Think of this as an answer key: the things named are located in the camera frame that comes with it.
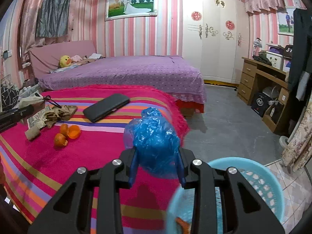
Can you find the striped pink bed blanket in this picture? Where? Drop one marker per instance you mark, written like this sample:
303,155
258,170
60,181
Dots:
35,170

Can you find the wooden desk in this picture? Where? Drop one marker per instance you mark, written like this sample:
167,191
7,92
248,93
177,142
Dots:
261,83

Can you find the pink headboard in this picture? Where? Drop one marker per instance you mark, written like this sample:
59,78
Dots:
45,59

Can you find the blue plastic bag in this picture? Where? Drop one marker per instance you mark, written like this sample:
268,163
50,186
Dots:
156,142

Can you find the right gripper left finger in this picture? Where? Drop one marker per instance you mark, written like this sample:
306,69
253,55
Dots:
130,164

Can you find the orange peel fragment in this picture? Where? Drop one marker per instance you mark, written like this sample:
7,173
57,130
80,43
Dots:
64,129

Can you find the black box under desk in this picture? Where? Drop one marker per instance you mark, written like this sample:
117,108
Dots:
260,103

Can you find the brown paper roll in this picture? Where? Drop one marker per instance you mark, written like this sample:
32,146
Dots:
32,133

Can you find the black hanging garment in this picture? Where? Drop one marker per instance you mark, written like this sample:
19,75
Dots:
300,62

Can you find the black phone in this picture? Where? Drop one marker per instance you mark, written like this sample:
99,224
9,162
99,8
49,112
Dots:
105,107

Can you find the yellow duck plush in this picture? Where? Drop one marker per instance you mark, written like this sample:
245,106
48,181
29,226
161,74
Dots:
65,61

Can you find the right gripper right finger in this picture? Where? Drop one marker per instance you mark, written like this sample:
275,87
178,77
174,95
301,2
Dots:
181,166

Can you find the white wardrobe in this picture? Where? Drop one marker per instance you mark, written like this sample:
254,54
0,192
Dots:
216,38

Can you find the purple dotted bed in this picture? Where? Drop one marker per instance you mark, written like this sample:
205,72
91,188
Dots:
171,74

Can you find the grey hanging cloth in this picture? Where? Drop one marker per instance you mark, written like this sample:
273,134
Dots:
53,17

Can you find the light blue plastic basket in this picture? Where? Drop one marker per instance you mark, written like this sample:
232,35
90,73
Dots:
228,195

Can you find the orange peel cup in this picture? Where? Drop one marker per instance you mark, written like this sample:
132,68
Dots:
73,132

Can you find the desk lamp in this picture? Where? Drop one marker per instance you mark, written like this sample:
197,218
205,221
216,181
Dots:
257,44

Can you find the wedding photo frame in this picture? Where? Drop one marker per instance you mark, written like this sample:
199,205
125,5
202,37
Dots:
120,9

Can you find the orange peel piece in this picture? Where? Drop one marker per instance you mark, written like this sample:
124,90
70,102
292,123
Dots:
60,140

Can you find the white storage box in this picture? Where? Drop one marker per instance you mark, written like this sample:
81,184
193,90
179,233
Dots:
276,59

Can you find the floral curtain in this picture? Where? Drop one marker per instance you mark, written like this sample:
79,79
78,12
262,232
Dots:
298,151

